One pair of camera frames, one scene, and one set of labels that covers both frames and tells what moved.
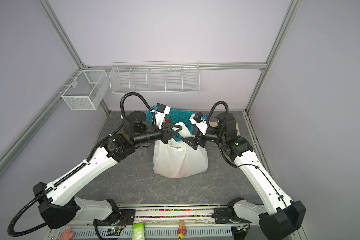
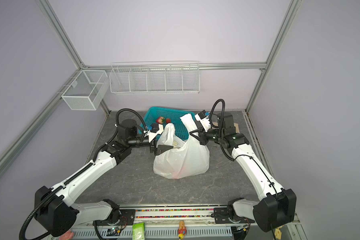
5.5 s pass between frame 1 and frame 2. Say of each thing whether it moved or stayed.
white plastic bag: stayed
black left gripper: moved
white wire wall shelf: stayed
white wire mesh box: stayed
